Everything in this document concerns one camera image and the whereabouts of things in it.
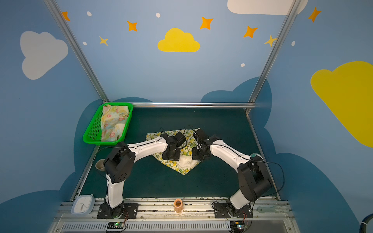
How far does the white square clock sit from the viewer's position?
2.40 ft

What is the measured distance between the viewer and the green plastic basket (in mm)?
968

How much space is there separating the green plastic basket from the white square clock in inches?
12.8
